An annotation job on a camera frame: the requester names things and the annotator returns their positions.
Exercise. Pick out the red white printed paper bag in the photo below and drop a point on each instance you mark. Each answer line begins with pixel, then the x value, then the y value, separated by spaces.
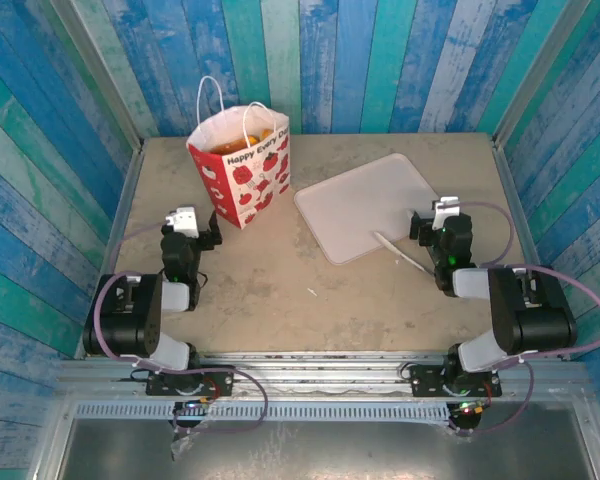
pixel 247 185

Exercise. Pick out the white plastic tray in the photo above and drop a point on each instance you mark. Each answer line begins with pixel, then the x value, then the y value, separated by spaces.
pixel 360 205

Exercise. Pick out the long orange fake bread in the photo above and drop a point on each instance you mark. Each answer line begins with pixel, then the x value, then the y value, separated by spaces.
pixel 227 147

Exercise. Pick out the ridged orange fake bread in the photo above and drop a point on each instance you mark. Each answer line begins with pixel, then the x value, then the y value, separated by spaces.
pixel 266 134
pixel 251 140

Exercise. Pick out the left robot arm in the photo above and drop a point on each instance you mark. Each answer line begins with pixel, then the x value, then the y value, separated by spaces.
pixel 130 320

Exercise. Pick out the small circuit board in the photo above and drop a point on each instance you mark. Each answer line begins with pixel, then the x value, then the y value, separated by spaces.
pixel 192 405
pixel 467 407

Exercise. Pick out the metal sheet shelf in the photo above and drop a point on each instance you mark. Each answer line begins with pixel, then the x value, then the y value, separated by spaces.
pixel 330 450

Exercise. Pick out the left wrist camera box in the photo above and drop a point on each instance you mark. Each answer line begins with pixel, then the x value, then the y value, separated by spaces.
pixel 182 221

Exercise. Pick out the aluminium side rail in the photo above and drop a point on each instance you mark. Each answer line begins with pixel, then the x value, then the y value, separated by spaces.
pixel 125 200
pixel 514 200

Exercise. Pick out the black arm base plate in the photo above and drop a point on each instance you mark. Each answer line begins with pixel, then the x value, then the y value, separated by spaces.
pixel 425 382
pixel 220 382

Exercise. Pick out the aluminium frame rail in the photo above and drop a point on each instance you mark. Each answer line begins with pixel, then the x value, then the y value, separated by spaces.
pixel 320 362

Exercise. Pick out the aluminium corner post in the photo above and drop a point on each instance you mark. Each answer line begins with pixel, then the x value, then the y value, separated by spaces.
pixel 100 75
pixel 537 75

